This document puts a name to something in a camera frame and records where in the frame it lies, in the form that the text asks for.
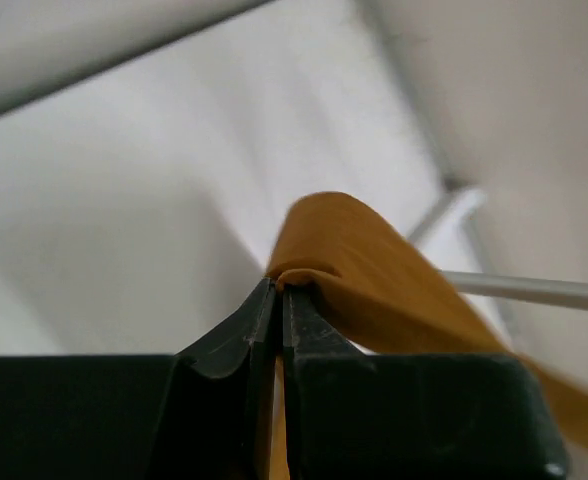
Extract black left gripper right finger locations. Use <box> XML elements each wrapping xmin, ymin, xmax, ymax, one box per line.
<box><xmin>282</xmin><ymin>288</ymin><xmax>569</xmax><ymax>479</ymax></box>

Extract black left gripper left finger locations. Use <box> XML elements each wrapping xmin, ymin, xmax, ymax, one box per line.
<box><xmin>0</xmin><ymin>280</ymin><xmax>277</xmax><ymax>479</ymax></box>

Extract brown trousers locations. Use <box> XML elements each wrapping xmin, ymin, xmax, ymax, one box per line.
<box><xmin>263</xmin><ymin>190</ymin><xmax>588</xmax><ymax>480</ymax></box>

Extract white and metal clothes rack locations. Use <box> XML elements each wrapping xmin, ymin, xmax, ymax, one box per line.
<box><xmin>408</xmin><ymin>184</ymin><xmax>588</xmax><ymax>316</ymax></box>

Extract metal table edge rail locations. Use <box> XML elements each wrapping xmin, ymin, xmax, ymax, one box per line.
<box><xmin>360</xmin><ymin>1</ymin><xmax>461</xmax><ymax>192</ymax></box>

